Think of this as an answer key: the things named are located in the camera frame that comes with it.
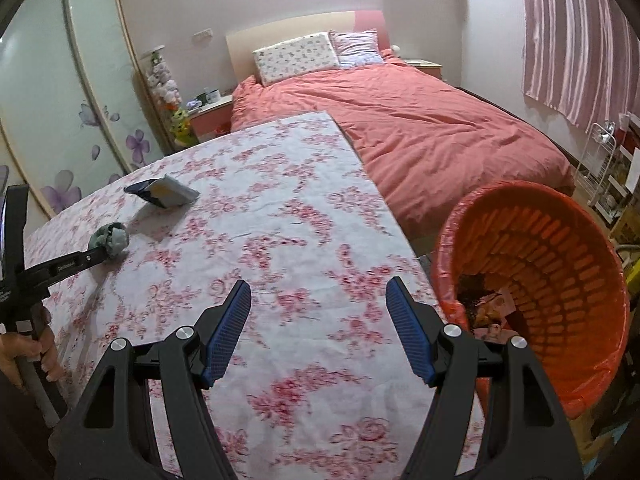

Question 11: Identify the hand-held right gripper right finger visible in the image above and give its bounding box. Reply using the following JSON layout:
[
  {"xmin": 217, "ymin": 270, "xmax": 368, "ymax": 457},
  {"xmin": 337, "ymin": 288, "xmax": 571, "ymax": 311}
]
[{"xmin": 385, "ymin": 276, "xmax": 585, "ymax": 480}]

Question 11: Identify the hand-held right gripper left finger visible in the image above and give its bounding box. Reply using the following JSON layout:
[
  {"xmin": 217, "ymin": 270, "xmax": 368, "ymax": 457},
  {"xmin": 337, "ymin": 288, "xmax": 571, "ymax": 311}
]
[{"xmin": 52, "ymin": 280, "xmax": 252, "ymax": 480}]

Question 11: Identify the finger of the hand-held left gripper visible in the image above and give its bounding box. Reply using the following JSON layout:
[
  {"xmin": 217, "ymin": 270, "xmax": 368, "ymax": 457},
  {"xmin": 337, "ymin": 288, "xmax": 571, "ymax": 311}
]
[{"xmin": 14, "ymin": 246, "xmax": 108, "ymax": 291}]

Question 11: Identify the mint green fuzzy cloth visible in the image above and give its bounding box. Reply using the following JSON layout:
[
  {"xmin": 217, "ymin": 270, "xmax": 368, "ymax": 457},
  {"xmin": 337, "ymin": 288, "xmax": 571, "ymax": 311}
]
[{"xmin": 89, "ymin": 222, "xmax": 130, "ymax": 258}]

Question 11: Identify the orange waste basket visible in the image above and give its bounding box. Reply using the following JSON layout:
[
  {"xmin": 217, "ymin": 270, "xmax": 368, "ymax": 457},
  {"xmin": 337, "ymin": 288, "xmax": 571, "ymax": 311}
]
[{"xmin": 431, "ymin": 181, "xmax": 631, "ymax": 418}]

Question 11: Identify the person's left hand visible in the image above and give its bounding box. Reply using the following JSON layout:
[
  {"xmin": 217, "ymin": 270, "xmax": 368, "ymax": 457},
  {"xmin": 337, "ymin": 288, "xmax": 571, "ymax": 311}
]
[{"xmin": 0, "ymin": 307, "xmax": 65, "ymax": 391}]

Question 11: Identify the dark blue packet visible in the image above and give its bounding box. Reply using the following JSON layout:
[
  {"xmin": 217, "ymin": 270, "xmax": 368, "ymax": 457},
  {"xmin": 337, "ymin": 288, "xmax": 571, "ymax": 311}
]
[{"xmin": 124, "ymin": 179, "xmax": 166, "ymax": 206}]

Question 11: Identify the wardrobe with purple flowers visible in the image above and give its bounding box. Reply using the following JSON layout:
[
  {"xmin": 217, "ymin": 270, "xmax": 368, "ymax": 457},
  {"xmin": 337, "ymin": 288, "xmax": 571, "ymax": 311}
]
[{"xmin": 0, "ymin": 0, "xmax": 166, "ymax": 218}]

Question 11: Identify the pink floral cloth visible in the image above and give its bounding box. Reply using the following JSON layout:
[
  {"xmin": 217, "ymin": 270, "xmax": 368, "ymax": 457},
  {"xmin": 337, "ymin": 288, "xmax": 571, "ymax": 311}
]
[{"xmin": 22, "ymin": 110, "xmax": 486, "ymax": 480}]

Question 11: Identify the plush toy column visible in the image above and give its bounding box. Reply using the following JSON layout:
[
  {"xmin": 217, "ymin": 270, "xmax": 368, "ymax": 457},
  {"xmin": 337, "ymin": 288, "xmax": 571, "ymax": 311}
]
[{"xmin": 140, "ymin": 46, "xmax": 198, "ymax": 148}]

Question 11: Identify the coral duvet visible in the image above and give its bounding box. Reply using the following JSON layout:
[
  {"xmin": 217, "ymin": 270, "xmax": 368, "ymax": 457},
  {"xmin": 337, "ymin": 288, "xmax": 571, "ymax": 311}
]
[{"xmin": 230, "ymin": 57, "xmax": 576, "ymax": 241}]

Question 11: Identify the pink white nightstand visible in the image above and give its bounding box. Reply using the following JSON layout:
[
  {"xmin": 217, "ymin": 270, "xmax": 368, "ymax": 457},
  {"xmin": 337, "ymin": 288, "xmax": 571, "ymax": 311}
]
[{"xmin": 187, "ymin": 95, "xmax": 235, "ymax": 143}]

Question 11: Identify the beige nightstand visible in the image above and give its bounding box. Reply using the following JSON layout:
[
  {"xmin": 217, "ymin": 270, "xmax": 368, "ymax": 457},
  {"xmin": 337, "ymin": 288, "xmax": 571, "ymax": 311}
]
[{"xmin": 404, "ymin": 58, "xmax": 445, "ymax": 80}]

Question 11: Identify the floral print pillow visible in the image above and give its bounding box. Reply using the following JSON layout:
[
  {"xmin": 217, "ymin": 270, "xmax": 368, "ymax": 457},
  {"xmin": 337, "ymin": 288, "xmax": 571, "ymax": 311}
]
[{"xmin": 251, "ymin": 31, "xmax": 341, "ymax": 86}]

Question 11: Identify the purple striped pillow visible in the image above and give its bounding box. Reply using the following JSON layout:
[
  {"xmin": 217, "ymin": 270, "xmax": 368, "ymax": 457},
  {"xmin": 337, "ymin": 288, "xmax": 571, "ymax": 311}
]
[{"xmin": 328, "ymin": 29, "xmax": 386, "ymax": 68}]

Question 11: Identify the pink curtain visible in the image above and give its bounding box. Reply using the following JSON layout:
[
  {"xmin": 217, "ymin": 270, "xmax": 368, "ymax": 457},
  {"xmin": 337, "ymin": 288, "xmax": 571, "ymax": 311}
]
[{"xmin": 520, "ymin": 0, "xmax": 640, "ymax": 128}]

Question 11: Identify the white wire rack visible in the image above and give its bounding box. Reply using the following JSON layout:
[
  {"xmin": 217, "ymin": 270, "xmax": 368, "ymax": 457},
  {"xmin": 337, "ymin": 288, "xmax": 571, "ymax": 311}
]
[{"xmin": 572, "ymin": 120, "xmax": 631, "ymax": 226}]

